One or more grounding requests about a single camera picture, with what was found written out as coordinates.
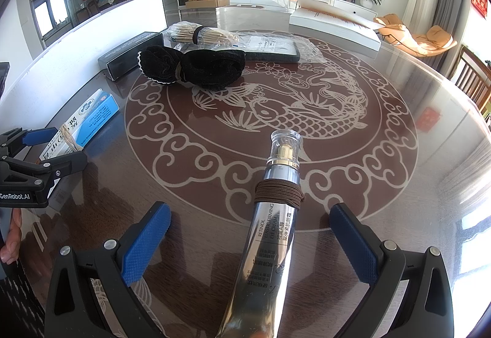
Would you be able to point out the flat cardboard box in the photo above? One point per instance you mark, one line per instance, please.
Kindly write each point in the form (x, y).
(209, 2)

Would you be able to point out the wooden chair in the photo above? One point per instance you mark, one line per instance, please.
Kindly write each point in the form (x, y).
(470, 73)

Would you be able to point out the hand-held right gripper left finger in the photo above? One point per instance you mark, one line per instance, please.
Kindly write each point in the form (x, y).
(145, 242)

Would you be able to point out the balcony window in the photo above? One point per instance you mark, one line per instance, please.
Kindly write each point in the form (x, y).
(51, 12)

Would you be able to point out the beige floor cushion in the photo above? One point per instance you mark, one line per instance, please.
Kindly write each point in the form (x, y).
(247, 6)

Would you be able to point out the cotton swab bundle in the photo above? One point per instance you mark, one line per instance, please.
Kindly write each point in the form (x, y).
(220, 36)

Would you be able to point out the black hair band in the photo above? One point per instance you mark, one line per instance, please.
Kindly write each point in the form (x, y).
(198, 35)

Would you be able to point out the orange lounge chair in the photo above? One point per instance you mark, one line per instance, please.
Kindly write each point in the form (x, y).
(425, 40)

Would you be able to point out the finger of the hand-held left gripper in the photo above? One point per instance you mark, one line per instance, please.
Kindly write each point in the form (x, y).
(36, 136)
(57, 166)

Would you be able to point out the silver eye cream tube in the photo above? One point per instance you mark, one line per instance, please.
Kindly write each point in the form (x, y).
(268, 238)

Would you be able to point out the flat white gift box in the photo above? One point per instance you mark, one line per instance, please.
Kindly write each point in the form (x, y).
(333, 29)

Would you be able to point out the red paper square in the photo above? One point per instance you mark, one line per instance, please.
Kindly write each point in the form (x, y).
(427, 119)

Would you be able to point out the person's left hand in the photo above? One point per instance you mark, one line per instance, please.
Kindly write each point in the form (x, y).
(9, 244)

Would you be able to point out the large white box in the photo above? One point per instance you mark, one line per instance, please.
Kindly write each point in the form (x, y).
(96, 31)

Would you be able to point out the black velvet cloth bundle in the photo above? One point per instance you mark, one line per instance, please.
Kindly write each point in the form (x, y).
(207, 65)

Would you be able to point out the blue white medicine box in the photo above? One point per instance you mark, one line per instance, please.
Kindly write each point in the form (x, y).
(96, 111)

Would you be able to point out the beige elastic band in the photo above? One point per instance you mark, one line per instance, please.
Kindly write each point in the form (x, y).
(71, 138)

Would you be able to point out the phone case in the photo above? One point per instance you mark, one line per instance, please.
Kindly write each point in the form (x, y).
(268, 48)

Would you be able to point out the dark grey box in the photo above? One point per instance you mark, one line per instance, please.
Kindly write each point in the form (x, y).
(130, 54)

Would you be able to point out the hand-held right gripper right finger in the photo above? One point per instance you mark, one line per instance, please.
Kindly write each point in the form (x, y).
(356, 246)

